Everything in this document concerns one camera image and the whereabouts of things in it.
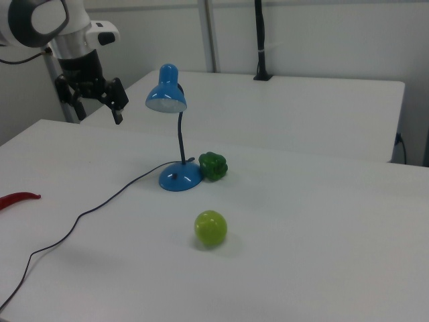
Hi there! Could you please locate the blue desk lamp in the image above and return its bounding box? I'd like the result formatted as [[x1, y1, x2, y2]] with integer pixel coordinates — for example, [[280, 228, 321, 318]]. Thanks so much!
[[144, 64, 204, 193]]

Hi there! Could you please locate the thin black lamp cable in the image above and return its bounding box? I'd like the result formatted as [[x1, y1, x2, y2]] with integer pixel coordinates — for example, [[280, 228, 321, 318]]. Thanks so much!
[[0, 163, 169, 311]]

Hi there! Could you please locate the black pole with clamp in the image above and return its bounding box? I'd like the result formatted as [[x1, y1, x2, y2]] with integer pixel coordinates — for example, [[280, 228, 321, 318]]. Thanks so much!
[[253, 0, 274, 82]]

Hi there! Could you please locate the dark robot cable with connector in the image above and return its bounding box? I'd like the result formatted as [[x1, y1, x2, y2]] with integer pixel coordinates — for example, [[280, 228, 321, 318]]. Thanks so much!
[[0, 46, 54, 65]]

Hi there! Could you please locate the green bell pepper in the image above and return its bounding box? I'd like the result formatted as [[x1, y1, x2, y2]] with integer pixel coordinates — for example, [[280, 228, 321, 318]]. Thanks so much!
[[198, 151, 229, 183]]

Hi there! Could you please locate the yellow-green apple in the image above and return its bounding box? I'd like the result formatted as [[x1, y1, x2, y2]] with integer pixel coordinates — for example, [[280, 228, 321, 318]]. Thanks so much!
[[194, 210, 229, 248]]

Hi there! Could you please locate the red chili pepper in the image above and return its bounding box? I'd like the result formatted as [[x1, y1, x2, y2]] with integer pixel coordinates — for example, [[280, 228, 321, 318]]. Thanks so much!
[[0, 191, 42, 211]]

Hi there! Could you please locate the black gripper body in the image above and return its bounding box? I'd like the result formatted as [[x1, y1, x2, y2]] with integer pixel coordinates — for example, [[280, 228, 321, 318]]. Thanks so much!
[[54, 49, 130, 117]]

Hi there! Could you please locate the black wall socket cable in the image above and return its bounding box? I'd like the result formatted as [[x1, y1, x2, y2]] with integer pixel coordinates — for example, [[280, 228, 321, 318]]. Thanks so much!
[[395, 132, 408, 165]]

